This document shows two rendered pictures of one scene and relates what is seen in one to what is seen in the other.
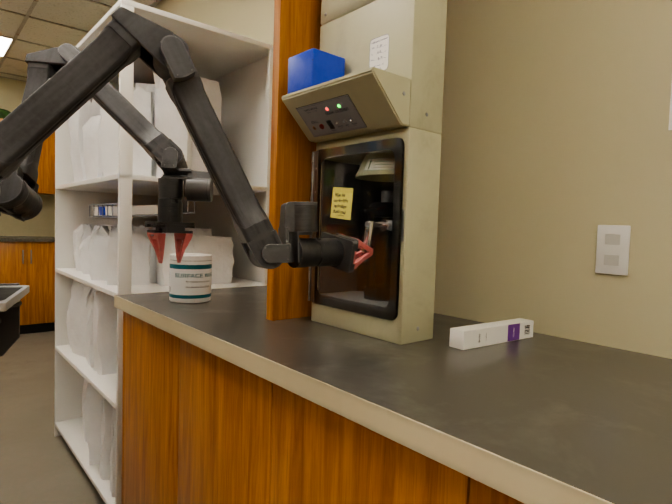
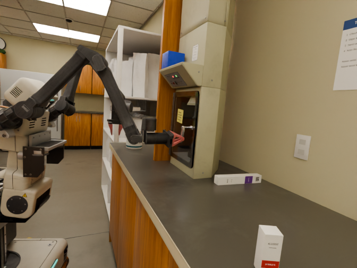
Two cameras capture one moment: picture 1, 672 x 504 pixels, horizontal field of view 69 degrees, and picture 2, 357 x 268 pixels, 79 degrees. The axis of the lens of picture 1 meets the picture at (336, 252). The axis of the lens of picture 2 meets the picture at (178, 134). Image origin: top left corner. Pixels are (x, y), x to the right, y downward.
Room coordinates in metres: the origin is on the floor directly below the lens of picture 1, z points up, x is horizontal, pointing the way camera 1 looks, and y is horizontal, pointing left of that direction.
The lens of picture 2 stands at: (-0.01, -0.35, 1.31)
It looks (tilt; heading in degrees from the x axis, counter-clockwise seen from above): 7 degrees down; 16
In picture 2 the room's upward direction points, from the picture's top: 5 degrees clockwise
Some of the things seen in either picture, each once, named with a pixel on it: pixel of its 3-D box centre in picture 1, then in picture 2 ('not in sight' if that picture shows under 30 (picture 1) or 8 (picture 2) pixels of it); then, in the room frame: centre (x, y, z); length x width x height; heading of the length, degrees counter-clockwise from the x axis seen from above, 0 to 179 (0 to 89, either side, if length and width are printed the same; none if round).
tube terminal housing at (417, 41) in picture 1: (392, 176); (204, 105); (1.25, -0.14, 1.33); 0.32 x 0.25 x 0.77; 41
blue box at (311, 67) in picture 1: (316, 76); (172, 61); (1.20, 0.06, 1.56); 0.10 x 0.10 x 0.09; 41
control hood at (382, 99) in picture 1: (340, 110); (178, 77); (1.13, 0.00, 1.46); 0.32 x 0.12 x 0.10; 41
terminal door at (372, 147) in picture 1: (352, 228); (182, 127); (1.16, -0.04, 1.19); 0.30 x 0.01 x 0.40; 40
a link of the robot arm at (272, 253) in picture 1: (286, 232); (143, 130); (0.94, 0.10, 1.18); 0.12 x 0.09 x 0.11; 112
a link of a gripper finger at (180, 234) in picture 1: (173, 243); (117, 127); (1.19, 0.40, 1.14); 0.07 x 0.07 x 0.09; 41
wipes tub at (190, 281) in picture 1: (190, 277); (134, 138); (1.56, 0.46, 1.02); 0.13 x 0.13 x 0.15
